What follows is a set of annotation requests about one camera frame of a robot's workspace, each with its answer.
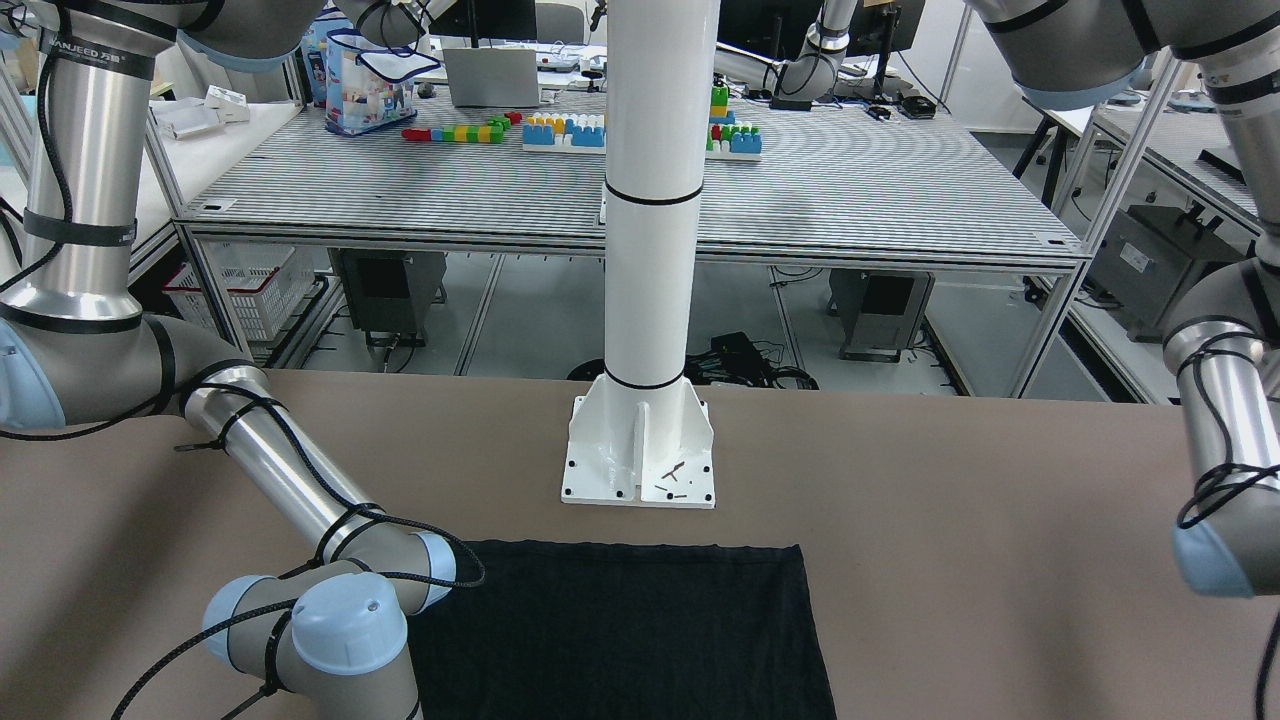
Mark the black t-shirt with logo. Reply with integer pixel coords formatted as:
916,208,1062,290
408,539,837,719

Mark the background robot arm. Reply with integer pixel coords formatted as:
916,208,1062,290
714,1,859,108

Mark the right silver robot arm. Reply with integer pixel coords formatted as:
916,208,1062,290
3,1,465,719

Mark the striped background table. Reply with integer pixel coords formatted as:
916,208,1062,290
172,90,1093,398

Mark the green blue block set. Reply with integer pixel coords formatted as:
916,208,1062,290
705,85,764,161

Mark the computer box under table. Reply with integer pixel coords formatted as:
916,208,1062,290
328,249,447,348
827,268,934,363

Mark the blue white block set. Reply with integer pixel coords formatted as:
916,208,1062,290
521,111,607,155

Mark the colourful block row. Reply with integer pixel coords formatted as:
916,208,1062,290
401,111,524,145

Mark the silver laptop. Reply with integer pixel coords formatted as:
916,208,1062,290
442,47,541,109

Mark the white plastic basket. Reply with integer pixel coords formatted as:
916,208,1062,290
163,243,315,342

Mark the transparent toy bag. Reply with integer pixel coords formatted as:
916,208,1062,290
325,28,442,137

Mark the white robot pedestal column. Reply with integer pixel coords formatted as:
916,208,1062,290
559,1,719,509

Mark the black cable bundle on floor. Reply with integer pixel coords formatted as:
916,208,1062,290
568,332,820,391

